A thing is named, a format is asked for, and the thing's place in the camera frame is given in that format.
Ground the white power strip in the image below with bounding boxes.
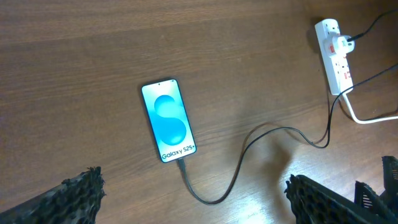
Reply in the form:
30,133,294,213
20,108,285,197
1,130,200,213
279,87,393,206
315,19,353,96

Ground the black USB charging cable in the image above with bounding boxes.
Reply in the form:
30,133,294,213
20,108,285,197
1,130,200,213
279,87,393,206
177,8,398,206

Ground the blue Galaxy smartphone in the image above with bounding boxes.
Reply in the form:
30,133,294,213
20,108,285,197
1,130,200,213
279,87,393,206
141,79,197,163

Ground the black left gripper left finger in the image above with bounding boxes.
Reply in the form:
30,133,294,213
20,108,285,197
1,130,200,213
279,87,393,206
1,167,105,224

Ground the white USB charger adapter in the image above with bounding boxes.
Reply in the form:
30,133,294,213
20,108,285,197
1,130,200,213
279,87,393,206
323,34,355,57

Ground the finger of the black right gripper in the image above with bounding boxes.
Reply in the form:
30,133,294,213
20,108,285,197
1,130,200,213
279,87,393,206
354,181,395,221
380,156,397,215

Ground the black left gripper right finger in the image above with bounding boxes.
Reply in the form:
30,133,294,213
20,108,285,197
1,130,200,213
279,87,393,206
284,175,394,224

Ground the white power strip cord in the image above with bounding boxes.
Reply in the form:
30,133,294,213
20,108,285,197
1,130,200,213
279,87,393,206
341,92,398,125

